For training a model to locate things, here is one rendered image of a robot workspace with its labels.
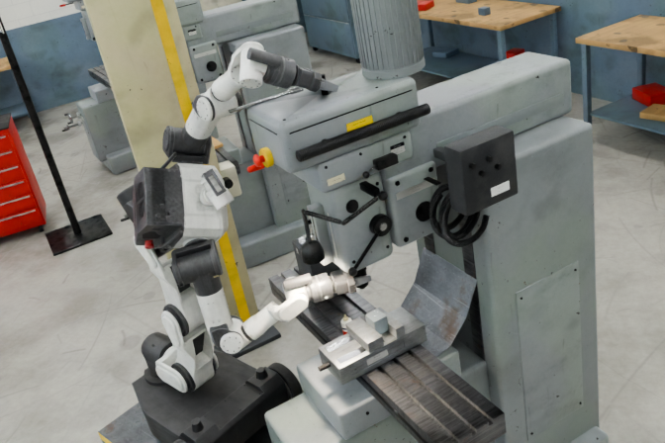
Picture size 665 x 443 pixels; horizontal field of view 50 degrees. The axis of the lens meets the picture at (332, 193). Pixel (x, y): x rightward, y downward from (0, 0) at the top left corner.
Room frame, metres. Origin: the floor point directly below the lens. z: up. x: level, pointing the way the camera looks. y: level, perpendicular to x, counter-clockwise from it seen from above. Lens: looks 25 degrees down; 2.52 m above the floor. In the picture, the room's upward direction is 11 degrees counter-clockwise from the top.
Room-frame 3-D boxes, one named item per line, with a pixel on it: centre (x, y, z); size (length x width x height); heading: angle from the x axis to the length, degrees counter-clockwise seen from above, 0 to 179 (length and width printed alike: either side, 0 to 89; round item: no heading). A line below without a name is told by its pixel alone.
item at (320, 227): (2.02, 0.06, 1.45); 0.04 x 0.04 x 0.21; 24
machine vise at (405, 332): (2.00, -0.04, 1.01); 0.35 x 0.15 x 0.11; 115
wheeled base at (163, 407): (2.49, 0.74, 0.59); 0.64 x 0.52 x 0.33; 43
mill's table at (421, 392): (2.12, -0.02, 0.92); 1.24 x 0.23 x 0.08; 24
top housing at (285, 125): (2.08, -0.05, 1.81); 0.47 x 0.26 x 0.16; 114
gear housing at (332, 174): (2.09, -0.08, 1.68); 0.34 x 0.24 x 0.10; 114
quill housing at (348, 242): (2.07, -0.04, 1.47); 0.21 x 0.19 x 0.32; 24
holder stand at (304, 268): (2.49, 0.11, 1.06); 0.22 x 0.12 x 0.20; 17
